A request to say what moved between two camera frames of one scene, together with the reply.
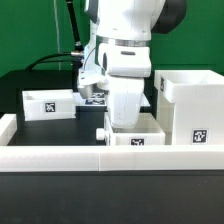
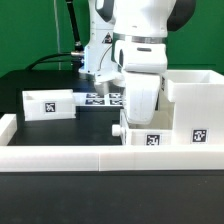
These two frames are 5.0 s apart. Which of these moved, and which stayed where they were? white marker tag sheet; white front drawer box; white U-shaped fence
Moved: white front drawer box
Stayed: white U-shaped fence; white marker tag sheet
